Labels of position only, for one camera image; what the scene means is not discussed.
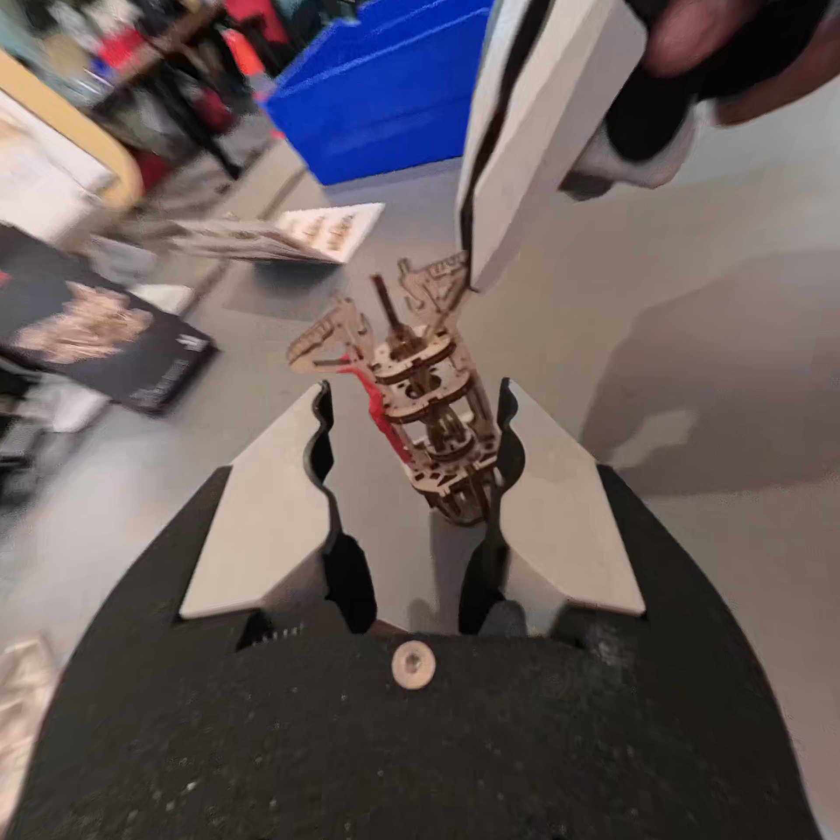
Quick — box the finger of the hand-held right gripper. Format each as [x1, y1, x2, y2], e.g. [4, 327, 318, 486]
[455, 0, 538, 201]
[462, 0, 651, 294]

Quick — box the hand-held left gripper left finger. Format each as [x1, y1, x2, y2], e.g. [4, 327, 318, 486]
[179, 381, 378, 635]

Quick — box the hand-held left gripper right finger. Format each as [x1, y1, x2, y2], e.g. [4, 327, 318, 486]
[458, 377, 648, 635]

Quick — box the wooden mechanical model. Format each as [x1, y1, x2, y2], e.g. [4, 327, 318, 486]
[285, 276, 504, 527]

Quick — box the small wooden model part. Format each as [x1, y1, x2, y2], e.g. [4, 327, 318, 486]
[397, 252, 475, 329]

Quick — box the black model kit box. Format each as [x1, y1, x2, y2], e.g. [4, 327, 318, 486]
[0, 226, 219, 416]

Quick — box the person's right hand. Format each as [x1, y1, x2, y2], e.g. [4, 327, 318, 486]
[643, 0, 840, 127]

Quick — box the blue plastic bin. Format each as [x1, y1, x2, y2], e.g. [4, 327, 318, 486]
[262, 0, 494, 188]

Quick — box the red rubber band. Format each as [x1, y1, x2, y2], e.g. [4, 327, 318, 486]
[338, 364, 412, 465]

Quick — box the instruction booklet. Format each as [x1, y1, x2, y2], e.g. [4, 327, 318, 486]
[172, 202, 386, 265]

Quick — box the curved wooden board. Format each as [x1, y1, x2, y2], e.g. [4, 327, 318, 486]
[0, 49, 144, 211]

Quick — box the dark metal furniture frame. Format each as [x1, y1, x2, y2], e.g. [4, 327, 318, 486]
[98, 13, 245, 181]

